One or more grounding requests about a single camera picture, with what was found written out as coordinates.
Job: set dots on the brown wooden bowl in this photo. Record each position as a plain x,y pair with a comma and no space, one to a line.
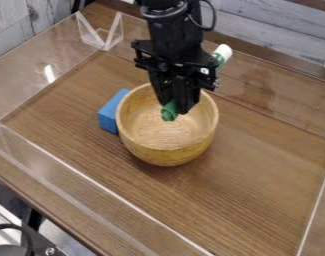
165,143

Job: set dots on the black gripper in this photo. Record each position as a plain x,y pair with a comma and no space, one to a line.
178,73

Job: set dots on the blue foam block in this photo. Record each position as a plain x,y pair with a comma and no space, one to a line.
107,112

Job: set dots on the green Expo marker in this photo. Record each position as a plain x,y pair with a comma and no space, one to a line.
221,54

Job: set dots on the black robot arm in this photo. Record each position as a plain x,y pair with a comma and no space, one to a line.
174,22

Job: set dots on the clear acrylic tray wall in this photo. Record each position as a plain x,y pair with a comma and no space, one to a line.
247,199

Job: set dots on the black metal table bracket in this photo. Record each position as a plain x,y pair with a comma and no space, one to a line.
42,246

